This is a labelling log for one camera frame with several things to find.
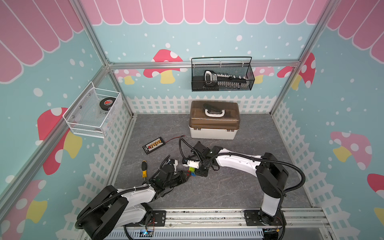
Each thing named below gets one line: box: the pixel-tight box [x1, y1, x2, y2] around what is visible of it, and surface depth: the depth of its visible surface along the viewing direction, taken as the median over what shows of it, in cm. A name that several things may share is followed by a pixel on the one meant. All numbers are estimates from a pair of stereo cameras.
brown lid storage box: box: [188, 100, 241, 140], surface depth 96 cm
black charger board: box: [142, 136, 166, 155], surface depth 102 cm
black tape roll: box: [99, 97, 116, 111], surface depth 81 cm
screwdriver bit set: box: [204, 70, 248, 89], surface depth 91 cm
